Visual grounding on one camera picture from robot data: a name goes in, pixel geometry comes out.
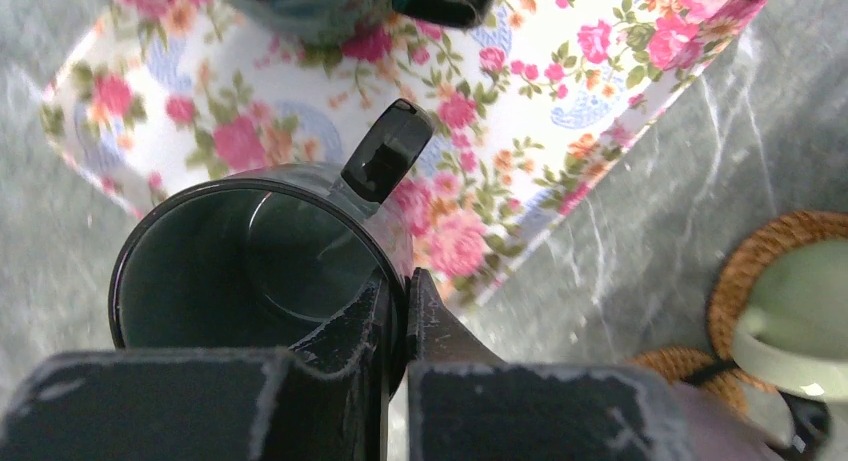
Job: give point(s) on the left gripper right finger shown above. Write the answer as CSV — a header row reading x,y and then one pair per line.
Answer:
x,y
466,403

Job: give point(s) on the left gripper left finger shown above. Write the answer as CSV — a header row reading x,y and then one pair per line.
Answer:
x,y
324,399

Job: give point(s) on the grey mug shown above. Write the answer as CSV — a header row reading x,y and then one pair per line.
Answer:
x,y
264,257

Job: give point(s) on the lilac mug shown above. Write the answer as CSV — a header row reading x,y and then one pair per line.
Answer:
x,y
717,433

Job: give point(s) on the cream mug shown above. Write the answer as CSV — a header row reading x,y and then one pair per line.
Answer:
x,y
792,334

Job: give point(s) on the dark green mug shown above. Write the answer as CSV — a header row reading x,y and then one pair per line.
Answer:
x,y
333,22

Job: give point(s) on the floral tray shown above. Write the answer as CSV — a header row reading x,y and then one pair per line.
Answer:
x,y
531,109

